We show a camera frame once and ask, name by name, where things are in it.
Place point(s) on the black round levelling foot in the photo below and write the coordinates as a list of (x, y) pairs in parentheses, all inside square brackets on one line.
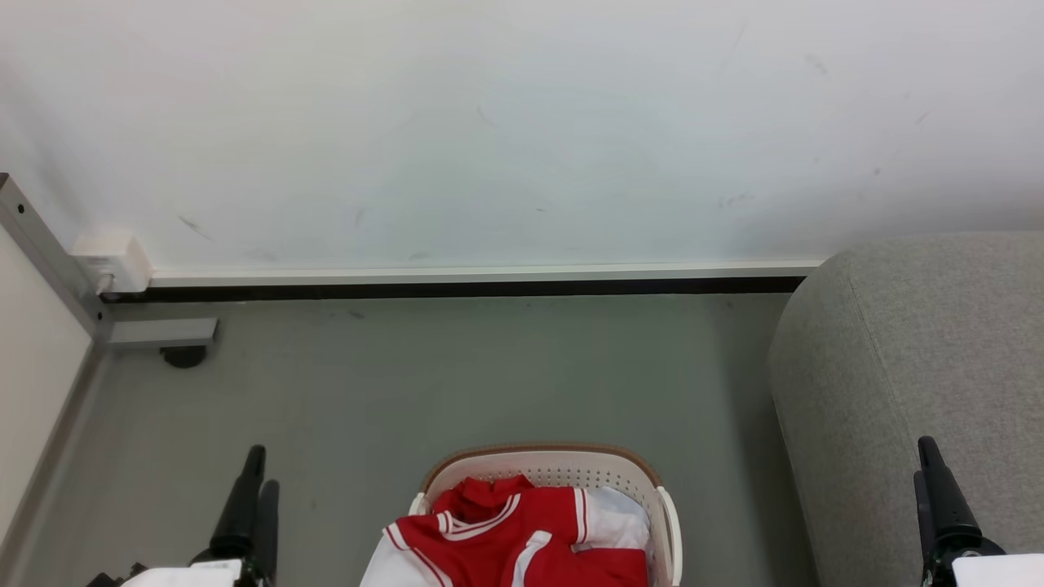
[(183, 356)]

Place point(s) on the white wall junction box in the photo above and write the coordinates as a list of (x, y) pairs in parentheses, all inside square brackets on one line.
[(114, 259)]

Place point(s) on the grey metal foot bracket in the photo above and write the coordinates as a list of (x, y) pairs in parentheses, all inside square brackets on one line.
[(163, 333)]

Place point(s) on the grey fabric sofa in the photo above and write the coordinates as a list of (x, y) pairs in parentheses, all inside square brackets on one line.
[(922, 350)]

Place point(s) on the black baseboard strip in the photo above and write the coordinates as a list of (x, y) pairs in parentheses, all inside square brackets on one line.
[(457, 289)]

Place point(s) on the white perforated laundry basket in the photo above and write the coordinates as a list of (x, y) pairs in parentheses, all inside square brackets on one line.
[(563, 469)]

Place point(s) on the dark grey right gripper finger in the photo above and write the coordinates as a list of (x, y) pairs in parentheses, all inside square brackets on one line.
[(948, 505), (924, 514)]

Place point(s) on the cream partition panel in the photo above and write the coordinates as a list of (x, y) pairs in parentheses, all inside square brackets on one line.
[(33, 375)]

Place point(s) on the white wall trim rail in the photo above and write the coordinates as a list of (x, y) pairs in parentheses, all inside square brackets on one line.
[(489, 274)]

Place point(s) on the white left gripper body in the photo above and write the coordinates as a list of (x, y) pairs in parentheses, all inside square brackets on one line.
[(192, 575)]

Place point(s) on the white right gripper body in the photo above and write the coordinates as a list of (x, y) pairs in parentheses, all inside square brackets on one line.
[(995, 571)]

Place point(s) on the pale white folded cloth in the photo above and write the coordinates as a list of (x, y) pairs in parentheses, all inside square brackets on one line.
[(636, 501)]

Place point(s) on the grey partition base rail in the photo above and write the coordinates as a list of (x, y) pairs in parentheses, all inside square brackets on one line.
[(65, 432)]

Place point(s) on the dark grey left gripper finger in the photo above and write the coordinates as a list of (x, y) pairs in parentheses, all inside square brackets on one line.
[(267, 530), (241, 505)]

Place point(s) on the red and white shirt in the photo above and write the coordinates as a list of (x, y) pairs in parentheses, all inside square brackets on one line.
[(522, 530)]

